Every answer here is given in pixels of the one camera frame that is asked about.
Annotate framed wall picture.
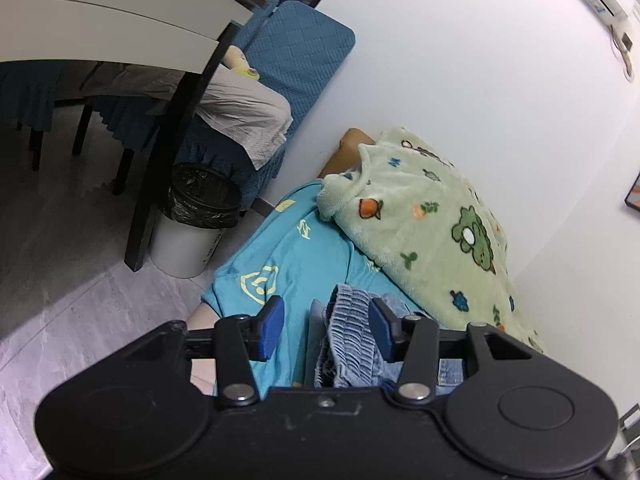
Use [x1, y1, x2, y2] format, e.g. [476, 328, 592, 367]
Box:
[623, 170, 640, 216]

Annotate light blue denim jeans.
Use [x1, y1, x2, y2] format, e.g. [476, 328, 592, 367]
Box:
[307, 284, 468, 391]

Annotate green printed fleece blanket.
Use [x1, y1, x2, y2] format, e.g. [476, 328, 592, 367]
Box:
[316, 126, 546, 353]

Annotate dark blue pleated chair skirt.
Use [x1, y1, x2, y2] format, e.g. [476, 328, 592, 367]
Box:
[177, 112, 286, 211]

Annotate white trash bin black bag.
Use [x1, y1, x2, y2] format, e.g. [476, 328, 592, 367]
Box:
[149, 162, 242, 278]

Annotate yellow plush toy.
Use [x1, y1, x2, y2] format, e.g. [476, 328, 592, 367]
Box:
[222, 46, 261, 82]

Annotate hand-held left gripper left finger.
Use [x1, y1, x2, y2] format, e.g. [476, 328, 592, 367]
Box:
[122, 296, 286, 407]

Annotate white table with black legs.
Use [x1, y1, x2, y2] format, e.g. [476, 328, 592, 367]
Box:
[0, 0, 271, 273]

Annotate turquoise t-shirt with yellow print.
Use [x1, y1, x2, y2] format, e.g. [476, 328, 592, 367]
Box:
[200, 180, 426, 396]

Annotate grey cloth on chair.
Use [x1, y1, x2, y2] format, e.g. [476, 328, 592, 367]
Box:
[80, 60, 293, 171]

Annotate blue quilted chair back cover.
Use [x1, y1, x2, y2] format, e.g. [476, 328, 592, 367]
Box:
[230, 0, 281, 56]
[245, 1, 357, 133]

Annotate brown mattress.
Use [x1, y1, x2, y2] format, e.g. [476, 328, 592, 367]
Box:
[320, 128, 378, 181]

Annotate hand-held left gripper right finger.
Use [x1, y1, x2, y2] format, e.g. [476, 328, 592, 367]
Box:
[369, 297, 533, 405]

